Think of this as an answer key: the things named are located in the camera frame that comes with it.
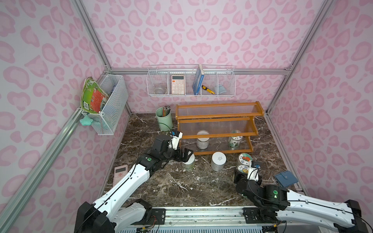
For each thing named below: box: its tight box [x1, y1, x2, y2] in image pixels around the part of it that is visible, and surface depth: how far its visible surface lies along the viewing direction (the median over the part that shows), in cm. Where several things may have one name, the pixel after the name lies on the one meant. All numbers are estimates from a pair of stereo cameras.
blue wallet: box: [274, 170, 299, 188], surface depth 86 cm
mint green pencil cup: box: [155, 106, 174, 132], surface depth 105 cm
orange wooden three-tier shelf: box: [175, 100, 265, 156], surface depth 100 cm
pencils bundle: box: [162, 105, 171, 117], surface depth 102 cm
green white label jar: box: [228, 135, 243, 149], surface depth 95 cm
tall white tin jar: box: [210, 151, 227, 172], surface depth 86 cm
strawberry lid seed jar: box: [237, 152, 253, 166], surface depth 87 cm
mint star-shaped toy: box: [79, 114, 94, 126], surface depth 64 cm
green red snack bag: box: [80, 76, 109, 114], surface depth 73 cm
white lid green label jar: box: [181, 152, 195, 171], surface depth 85 cm
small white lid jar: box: [196, 130, 210, 150], surface depth 94 cm
